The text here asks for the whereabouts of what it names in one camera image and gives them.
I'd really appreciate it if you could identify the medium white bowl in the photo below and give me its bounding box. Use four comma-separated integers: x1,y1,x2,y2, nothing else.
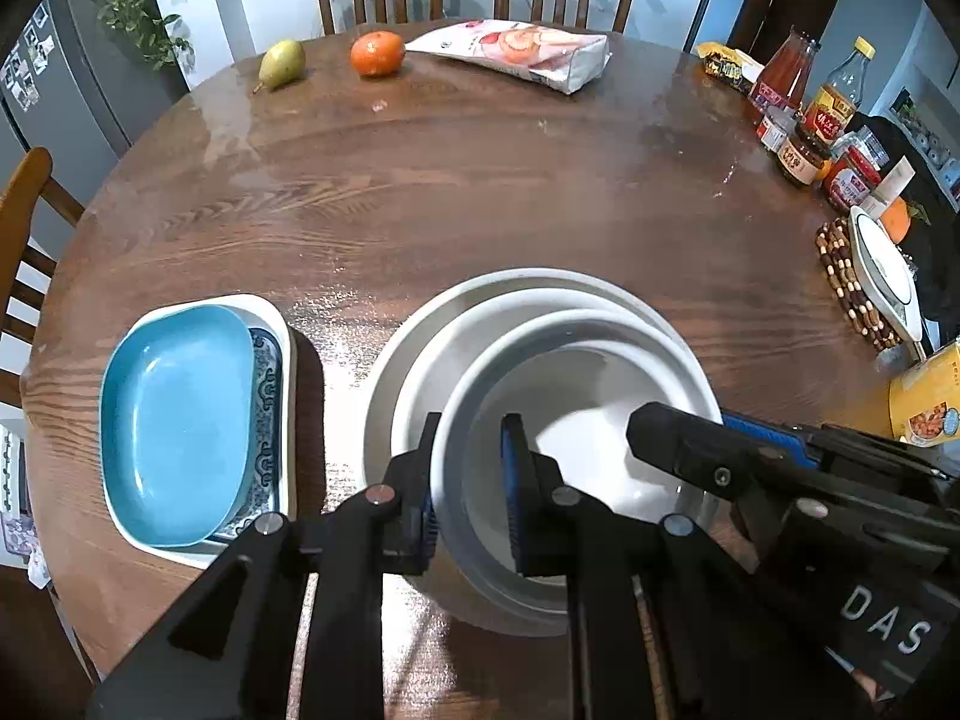
391,278,721,637

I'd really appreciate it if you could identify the small white ramekin cup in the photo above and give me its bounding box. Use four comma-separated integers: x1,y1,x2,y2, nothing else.
431,309,721,613

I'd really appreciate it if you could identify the large grey-white bowl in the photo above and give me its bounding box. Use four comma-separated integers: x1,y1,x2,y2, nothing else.
363,268,688,637

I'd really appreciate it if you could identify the blue oval dish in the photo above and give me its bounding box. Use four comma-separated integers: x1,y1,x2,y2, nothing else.
99,305,254,550

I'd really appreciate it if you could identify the person's right hand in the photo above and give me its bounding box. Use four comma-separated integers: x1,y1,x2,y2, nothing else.
851,670,885,704

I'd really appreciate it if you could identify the yellow food box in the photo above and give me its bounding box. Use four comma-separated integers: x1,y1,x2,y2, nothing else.
889,340,960,447

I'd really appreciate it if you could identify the white plate on trivet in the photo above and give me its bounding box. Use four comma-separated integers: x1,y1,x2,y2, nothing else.
848,208,923,344

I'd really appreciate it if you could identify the beaded wooden trivet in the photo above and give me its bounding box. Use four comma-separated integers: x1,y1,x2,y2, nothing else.
815,218,903,351

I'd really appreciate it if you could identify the orange fruit by jars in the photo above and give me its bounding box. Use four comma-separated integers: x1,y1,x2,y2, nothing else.
880,197,911,244

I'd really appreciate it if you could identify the red-lid chili jar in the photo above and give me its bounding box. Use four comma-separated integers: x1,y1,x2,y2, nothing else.
822,145,880,213

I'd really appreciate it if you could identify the dark-lid brown jar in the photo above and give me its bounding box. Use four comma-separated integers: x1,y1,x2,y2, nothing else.
776,125,832,187

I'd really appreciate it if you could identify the small white-lid jar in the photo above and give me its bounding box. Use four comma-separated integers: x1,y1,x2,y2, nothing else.
757,104,796,154

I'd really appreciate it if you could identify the yellow-cap oil bottle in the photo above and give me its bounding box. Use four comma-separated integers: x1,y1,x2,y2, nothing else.
799,36,875,148

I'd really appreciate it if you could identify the yellow snack packet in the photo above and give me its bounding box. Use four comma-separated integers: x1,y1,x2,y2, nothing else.
693,41,765,94

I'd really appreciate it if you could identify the white snack bag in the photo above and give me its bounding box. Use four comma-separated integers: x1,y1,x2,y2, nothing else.
405,20,612,96

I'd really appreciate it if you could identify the orange tangerine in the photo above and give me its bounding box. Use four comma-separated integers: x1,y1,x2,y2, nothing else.
350,31,405,78

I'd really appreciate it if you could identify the green pear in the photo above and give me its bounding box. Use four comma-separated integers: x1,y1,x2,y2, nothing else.
254,39,306,93

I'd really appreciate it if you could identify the wooden chair left side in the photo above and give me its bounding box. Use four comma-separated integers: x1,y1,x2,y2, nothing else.
0,146,86,410

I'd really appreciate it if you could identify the grey refrigerator with magnets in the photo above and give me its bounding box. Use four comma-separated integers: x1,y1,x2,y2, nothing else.
2,0,187,205

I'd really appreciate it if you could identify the hanging green vine plant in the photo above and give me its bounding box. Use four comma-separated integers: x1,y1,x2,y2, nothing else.
89,0,194,70

